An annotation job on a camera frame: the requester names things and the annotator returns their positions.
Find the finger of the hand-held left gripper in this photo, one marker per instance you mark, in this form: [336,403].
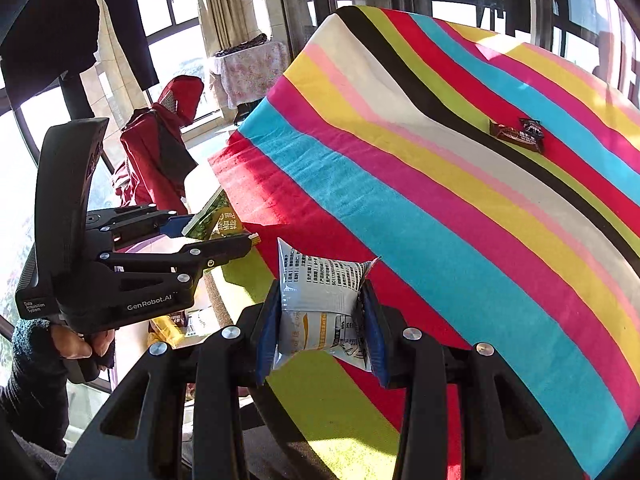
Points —
[177,227]
[225,252]

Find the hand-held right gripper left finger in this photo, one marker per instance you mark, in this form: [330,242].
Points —
[265,340]

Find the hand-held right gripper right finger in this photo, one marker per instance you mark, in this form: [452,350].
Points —
[377,340]

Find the green pea packet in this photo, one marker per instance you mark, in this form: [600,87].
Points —
[212,220]

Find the white yellow-banded snack packet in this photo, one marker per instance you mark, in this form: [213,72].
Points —
[320,285]

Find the brown chocolate bar packet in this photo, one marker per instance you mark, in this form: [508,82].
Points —
[532,132]
[502,132]

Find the person's left forearm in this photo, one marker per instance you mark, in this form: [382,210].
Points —
[30,385]

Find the person's left hand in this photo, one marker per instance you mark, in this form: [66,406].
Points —
[75,345]

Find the red jacket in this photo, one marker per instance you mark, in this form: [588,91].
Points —
[155,150]

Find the yellow snack packet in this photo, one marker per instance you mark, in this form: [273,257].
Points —
[167,330]

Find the striped colourful tablecloth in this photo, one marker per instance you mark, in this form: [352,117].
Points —
[450,240]

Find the floral covered table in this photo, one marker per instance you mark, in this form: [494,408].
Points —
[250,70]

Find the glass window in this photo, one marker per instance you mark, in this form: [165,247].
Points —
[172,10]

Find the beige curtain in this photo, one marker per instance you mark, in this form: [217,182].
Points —
[227,0]

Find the dark hanging clothing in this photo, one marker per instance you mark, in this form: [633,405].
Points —
[60,20]

